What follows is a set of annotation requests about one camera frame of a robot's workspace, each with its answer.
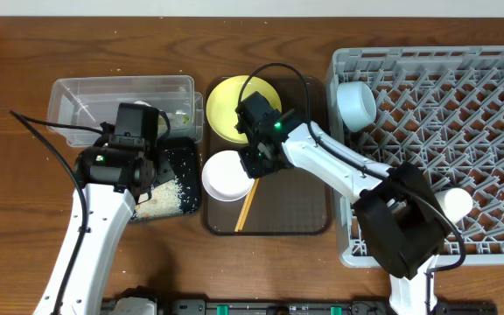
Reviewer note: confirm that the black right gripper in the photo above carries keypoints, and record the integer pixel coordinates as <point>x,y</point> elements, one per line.
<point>252,169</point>

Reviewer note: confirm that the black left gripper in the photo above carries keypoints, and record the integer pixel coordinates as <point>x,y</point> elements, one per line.
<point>160,173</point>

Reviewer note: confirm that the pile of rice and nuts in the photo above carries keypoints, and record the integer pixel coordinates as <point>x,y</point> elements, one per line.
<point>176,197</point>

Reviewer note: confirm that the white bowl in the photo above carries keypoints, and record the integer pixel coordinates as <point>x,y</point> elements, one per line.
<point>224,177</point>

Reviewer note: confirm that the green clear plastic wrapper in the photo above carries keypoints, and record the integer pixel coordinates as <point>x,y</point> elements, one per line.
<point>179,119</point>

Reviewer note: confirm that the yellow plate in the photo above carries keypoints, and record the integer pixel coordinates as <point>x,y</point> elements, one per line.
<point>222,102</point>

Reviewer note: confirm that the light blue bowl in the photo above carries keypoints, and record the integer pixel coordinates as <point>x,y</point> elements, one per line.
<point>356,105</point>

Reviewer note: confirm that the white cup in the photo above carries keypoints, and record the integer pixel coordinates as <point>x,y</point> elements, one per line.
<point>456,203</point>

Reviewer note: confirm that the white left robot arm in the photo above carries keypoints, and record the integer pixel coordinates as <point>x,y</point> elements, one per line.
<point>108,184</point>

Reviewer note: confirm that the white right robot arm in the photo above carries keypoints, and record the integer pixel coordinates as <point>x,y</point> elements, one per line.
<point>404,222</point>

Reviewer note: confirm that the black waste tray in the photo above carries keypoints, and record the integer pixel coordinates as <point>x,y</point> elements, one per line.
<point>174,143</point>

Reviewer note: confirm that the grey dishwasher rack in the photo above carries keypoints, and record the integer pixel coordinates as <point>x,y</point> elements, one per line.
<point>441,109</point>

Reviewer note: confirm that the dark brown serving tray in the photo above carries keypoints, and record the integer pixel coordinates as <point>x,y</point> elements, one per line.
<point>288,202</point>

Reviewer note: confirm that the crumpled white tissue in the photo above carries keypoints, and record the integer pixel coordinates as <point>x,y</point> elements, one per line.
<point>142,103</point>

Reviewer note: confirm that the clear plastic bin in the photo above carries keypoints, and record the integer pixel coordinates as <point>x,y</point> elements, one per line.
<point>88,102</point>

